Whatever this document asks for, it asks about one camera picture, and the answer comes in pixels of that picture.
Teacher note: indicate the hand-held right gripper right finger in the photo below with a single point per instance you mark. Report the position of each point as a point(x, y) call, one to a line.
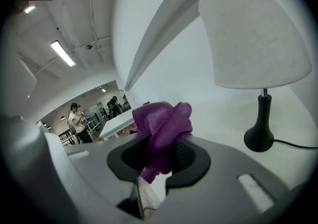
point(223, 188)

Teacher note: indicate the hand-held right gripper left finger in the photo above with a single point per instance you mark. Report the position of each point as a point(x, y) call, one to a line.
point(82, 183)

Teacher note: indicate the purple cloth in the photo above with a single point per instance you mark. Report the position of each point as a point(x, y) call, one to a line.
point(164, 123)

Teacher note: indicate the white table lamp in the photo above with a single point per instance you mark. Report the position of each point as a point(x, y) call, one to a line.
point(248, 31)

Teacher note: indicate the white square table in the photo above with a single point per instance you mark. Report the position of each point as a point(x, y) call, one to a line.
point(223, 128)

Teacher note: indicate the white curved table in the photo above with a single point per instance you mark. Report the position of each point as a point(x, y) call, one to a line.
point(114, 126)

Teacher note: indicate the ceiling light panel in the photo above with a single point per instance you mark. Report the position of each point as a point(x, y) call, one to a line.
point(62, 52)

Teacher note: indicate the white ceiling conduit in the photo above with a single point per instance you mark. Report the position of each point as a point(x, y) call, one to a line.
point(95, 19)

